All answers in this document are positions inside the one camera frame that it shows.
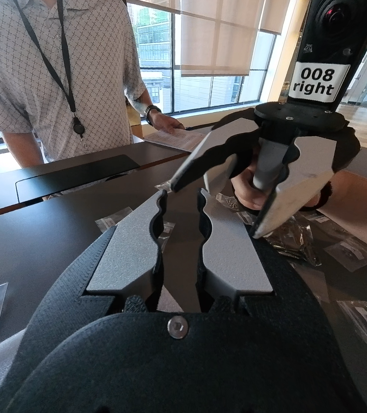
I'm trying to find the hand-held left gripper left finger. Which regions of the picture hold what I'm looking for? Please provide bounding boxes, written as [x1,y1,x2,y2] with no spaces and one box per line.
[86,189,169,299]

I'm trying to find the scattered small clear zip bags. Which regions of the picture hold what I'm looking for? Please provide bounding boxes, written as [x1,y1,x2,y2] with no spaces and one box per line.
[0,186,367,357]

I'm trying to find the dark grey desk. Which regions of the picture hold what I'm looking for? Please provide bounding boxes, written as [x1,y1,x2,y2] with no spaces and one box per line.
[0,145,367,413]
[0,140,192,224]

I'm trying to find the person's right hand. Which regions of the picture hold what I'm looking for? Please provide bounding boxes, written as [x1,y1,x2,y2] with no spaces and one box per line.
[230,164,285,213]

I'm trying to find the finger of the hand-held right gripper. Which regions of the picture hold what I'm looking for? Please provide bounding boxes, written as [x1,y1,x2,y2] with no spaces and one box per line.
[251,136,338,240]
[169,116,262,195]

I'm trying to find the printed instruction manual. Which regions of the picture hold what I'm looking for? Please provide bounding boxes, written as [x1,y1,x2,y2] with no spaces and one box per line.
[143,127,207,153]

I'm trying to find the dark parts bag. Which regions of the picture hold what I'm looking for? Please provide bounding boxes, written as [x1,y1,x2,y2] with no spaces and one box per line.
[261,212,323,268]

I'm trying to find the black lanyard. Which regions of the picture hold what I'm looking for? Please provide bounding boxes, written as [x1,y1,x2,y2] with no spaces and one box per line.
[12,0,86,139]

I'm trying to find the person's right forearm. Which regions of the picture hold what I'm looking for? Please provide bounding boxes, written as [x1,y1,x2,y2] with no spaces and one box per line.
[306,169,367,260]

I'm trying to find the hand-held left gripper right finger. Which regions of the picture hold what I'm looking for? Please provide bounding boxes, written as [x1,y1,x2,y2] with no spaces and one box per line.
[197,189,275,301]

